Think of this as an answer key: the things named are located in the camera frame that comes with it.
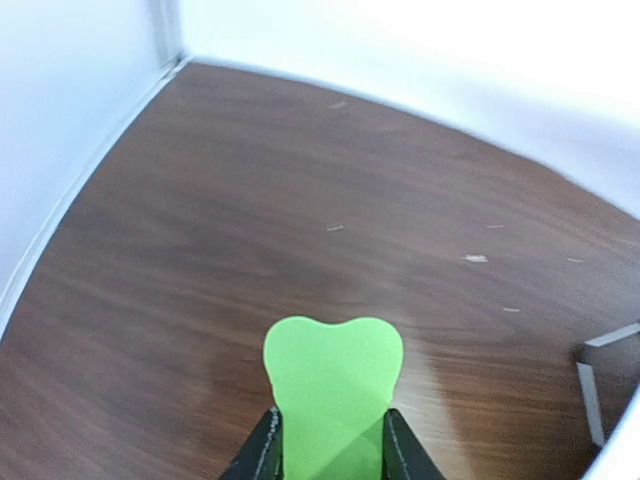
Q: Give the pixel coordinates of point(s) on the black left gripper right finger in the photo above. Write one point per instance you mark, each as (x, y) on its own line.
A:
(404, 458)

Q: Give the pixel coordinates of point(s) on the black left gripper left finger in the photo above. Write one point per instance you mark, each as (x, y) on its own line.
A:
(261, 455)

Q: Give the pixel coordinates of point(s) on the green whiteboard eraser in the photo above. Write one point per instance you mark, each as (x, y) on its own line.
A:
(333, 384)

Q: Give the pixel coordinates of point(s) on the white whiteboard with writing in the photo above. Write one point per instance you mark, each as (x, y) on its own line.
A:
(608, 376)

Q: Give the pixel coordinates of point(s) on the left aluminium corner post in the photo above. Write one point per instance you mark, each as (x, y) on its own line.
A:
(168, 38)

